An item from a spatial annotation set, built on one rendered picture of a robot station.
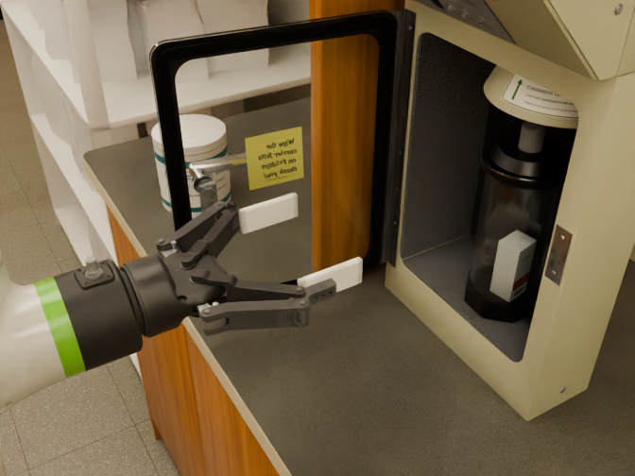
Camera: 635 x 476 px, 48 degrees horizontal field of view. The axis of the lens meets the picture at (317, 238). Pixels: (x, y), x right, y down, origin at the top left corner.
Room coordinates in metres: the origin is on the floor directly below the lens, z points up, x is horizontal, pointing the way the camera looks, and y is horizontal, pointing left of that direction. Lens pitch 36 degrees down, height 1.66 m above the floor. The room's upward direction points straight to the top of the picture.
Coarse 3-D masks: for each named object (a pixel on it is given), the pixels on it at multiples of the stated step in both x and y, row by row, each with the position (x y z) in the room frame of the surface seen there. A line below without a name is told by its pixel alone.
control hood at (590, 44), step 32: (512, 0) 0.59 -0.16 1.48; (544, 0) 0.55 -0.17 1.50; (576, 0) 0.56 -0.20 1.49; (608, 0) 0.58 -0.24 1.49; (512, 32) 0.65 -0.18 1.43; (544, 32) 0.59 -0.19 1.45; (576, 32) 0.57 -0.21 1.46; (608, 32) 0.59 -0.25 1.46; (576, 64) 0.59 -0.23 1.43; (608, 64) 0.59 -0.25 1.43
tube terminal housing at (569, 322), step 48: (480, 48) 0.75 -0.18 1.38; (624, 48) 0.60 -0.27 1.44; (576, 96) 0.63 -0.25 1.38; (624, 96) 0.61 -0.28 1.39; (576, 144) 0.62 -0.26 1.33; (624, 144) 0.62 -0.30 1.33; (576, 192) 0.61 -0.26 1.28; (624, 192) 0.63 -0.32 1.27; (576, 240) 0.60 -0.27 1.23; (624, 240) 0.65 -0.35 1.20; (576, 288) 0.61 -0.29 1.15; (480, 336) 0.69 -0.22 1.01; (528, 336) 0.62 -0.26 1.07; (576, 336) 0.63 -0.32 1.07; (528, 384) 0.61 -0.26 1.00; (576, 384) 0.64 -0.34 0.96
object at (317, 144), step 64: (192, 64) 0.76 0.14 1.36; (256, 64) 0.79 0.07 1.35; (320, 64) 0.82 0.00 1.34; (192, 128) 0.75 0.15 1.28; (256, 128) 0.78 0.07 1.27; (320, 128) 0.82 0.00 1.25; (192, 192) 0.75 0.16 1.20; (256, 192) 0.78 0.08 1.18; (320, 192) 0.82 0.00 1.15; (256, 256) 0.78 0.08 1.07; (320, 256) 0.82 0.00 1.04
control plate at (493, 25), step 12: (420, 0) 0.79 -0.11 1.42; (444, 0) 0.73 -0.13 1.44; (456, 0) 0.70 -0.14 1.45; (468, 0) 0.67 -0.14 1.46; (480, 0) 0.65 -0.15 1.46; (444, 12) 0.76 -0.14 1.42; (456, 12) 0.73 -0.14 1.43; (480, 12) 0.67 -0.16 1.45; (492, 12) 0.65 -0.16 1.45; (492, 24) 0.67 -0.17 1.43; (504, 36) 0.67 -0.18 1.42
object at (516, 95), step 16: (496, 80) 0.76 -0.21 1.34; (512, 80) 0.74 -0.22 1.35; (528, 80) 0.72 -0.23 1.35; (496, 96) 0.75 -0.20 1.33; (512, 96) 0.73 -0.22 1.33; (528, 96) 0.71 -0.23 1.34; (544, 96) 0.71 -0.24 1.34; (560, 96) 0.70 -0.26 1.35; (512, 112) 0.72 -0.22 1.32; (528, 112) 0.71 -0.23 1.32; (544, 112) 0.70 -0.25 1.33; (560, 112) 0.69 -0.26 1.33; (576, 112) 0.69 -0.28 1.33; (576, 128) 0.68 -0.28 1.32
